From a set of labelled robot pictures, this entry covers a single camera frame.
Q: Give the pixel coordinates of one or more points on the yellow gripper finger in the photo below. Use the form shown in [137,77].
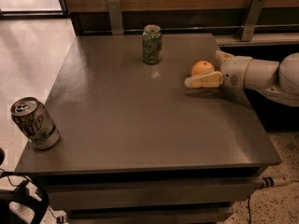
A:
[222,56]
[211,80]

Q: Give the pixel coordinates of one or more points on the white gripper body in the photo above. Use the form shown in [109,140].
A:
[235,71]

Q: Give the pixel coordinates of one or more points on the orange fruit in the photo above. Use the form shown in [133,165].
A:
[202,68]

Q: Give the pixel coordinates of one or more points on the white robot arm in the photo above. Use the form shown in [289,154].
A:
[278,82]

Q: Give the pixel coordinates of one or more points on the green soda can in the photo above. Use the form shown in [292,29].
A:
[152,44]

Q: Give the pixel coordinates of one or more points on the silver 7up can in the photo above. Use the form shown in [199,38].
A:
[34,120]

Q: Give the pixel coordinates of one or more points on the grey drawer cabinet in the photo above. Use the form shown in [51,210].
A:
[139,147]

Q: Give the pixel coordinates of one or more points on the black chair part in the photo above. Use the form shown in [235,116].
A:
[21,196]

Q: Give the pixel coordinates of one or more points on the right metal wall bracket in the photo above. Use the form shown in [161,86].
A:
[246,31]

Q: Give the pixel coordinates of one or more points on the metal wall bracket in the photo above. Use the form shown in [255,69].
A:
[246,31]
[115,15]

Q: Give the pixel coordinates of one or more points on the left metal wall bracket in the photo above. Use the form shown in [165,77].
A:
[115,15]

